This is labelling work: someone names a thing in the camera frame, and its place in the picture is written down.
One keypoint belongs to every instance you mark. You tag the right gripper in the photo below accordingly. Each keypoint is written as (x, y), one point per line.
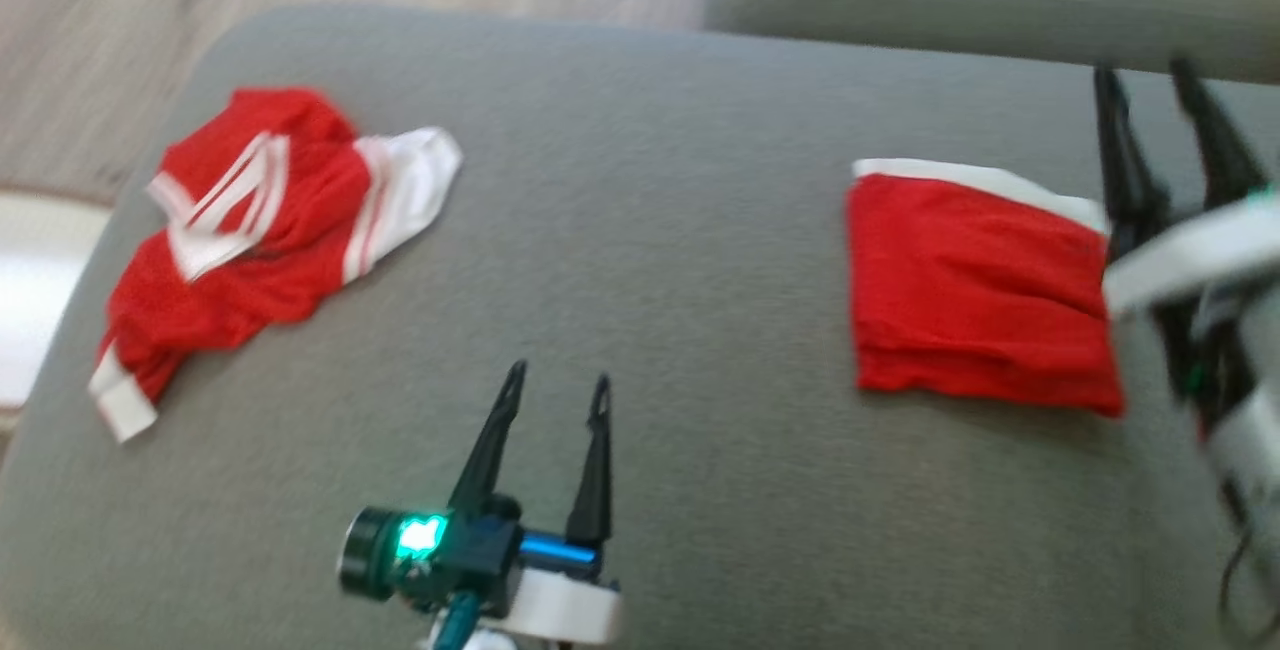
(1200, 260)

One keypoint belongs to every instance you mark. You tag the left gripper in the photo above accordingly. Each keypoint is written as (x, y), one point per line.
(480, 560)

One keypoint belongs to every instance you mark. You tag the red shorts with white band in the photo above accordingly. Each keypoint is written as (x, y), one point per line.
(980, 290)

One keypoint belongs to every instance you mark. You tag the red number 23 jersey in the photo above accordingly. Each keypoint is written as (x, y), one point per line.
(260, 260)

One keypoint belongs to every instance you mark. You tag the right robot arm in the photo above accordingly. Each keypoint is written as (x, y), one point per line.
(1255, 460)

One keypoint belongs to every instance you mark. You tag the large grey sofa seat cushion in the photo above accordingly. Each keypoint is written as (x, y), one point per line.
(650, 250)

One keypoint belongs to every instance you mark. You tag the white floor mat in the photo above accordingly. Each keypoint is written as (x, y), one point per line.
(40, 300)

